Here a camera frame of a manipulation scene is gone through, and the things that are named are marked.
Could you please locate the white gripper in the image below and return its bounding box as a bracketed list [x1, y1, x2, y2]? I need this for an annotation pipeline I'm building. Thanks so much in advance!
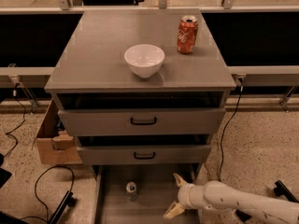
[164, 173, 207, 219]

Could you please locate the silver blue redbull can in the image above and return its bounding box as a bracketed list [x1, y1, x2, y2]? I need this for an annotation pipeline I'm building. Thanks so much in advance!
[126, 182, 137, 202]

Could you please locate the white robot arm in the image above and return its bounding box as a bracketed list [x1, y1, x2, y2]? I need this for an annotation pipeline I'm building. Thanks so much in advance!
[164, 173, 299, 224]

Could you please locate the grey middle drawer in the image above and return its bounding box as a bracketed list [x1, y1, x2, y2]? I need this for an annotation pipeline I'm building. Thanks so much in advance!
[77, 145, 211, 165]

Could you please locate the grey open bottom drawer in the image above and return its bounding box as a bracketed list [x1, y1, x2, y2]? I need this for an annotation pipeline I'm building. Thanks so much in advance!
[93, 164, 200, 224]

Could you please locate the grey top drawer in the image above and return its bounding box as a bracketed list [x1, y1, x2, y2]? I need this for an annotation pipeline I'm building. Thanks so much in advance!
[58, 108, 225, 136]

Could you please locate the grey drawer cabinet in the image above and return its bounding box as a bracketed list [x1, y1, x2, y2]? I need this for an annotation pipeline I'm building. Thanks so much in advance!
[45, 9, 235, 165]

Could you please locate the red coca-cola can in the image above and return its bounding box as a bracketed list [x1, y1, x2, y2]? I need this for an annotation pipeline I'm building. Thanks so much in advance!
[177, 15, 198, 54]

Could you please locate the black stand leg right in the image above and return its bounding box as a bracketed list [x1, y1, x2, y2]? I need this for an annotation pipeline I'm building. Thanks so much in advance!
[274, 180, 299, 203]

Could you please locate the black stand leg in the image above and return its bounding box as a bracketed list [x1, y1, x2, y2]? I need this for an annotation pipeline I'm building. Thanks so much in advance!
[48, 191, 76, 224]
[274, 180, 299, 203]

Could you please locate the black stand leg left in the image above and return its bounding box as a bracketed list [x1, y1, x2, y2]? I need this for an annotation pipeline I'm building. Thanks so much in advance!
[48, 191, 76, 224]

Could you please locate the brown cardboard box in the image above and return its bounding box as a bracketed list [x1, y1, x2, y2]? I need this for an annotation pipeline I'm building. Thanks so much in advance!
[36, 101, 82, 165]

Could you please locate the white ceramic bowl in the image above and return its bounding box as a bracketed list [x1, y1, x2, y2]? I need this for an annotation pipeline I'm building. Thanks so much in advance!
[124, 44, 165, 78]

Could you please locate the black power adapter with cable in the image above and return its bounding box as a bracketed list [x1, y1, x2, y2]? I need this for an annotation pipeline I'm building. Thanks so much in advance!
[217, 77, 253, 224]

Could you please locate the black looped floor cable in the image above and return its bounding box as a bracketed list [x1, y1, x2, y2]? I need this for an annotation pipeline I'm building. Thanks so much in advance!
[20, 164, 76, 223]

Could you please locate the black cable on left floor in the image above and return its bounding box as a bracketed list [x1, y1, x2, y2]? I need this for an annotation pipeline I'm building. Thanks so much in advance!
[3, 82, 28, 159]

